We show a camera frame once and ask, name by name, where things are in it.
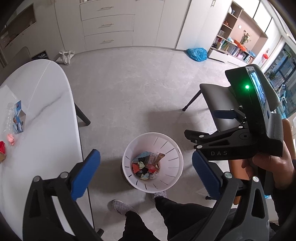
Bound blue white milk carton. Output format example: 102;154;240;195
13;100;26;134

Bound clear plastic bottle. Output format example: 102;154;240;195
3;102;15;135

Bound white slotted trash bin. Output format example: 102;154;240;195
121;133;184;193

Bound person's right hand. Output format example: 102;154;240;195
241;143;295;189

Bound grey chair near bin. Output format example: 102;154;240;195
182;83;242;133

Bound person's left grey shoe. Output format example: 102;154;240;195
111;199;137;216

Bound person's grey shoe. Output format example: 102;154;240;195
152;191;167;199
111;199;137;216

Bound person's right grey shoe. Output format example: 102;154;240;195
152;191;167;199

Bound person's black trouser legs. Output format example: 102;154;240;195
120;197;212;240

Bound blue plastic bag on floor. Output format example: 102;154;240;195
186;48;208;62

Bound white oval table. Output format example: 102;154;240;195
1;59;103;240

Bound pink crumpled paper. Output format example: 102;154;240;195
7;133;15;146

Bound white tote bag on floor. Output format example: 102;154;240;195
55;51;75;65

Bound grey chair behind table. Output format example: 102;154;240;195
0;47;32;85

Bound white drawer cabinet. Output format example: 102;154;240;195
54;1;190;53

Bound wall shelf with items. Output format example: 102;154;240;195
208;1;272;66

